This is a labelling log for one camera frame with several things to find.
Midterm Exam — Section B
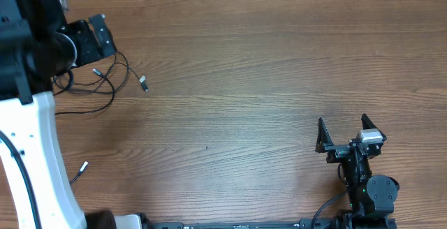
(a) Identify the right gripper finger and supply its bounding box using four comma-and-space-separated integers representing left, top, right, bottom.
360, 113, 387, 142
315, 117, 334, 153

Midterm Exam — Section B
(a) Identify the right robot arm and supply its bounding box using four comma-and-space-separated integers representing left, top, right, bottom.
310, 114, 400, 229

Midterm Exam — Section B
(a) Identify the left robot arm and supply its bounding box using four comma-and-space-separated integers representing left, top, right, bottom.
1, 0, 147, 228

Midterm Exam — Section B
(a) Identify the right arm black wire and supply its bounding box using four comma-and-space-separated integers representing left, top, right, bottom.
310, 183, 357, 229

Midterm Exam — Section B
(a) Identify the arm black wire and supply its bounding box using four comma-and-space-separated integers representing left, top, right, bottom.
310, 183, 357, 229
0, 129, 43, 229

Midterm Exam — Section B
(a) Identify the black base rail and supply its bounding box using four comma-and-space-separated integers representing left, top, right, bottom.
142, 219, 397, 229

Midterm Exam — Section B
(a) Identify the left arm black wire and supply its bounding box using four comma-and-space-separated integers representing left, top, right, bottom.
0, 129, 43, 229

